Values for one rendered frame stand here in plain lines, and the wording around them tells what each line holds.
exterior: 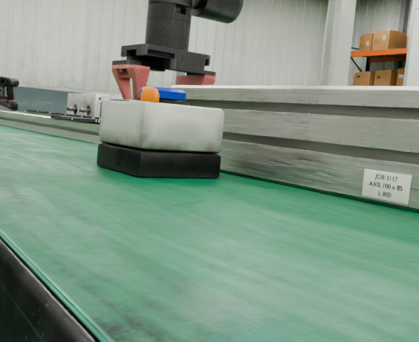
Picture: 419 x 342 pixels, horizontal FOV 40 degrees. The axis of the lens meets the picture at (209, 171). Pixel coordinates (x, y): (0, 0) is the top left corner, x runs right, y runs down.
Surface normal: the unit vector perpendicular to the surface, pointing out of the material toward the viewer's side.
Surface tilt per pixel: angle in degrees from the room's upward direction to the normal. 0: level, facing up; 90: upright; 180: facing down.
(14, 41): 90
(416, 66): 90
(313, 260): 0
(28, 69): 90
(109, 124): 90
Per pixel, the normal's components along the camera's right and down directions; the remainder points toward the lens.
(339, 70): 0.51, 0.12
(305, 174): -0.81, -0.02
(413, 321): 0.09, -0.99
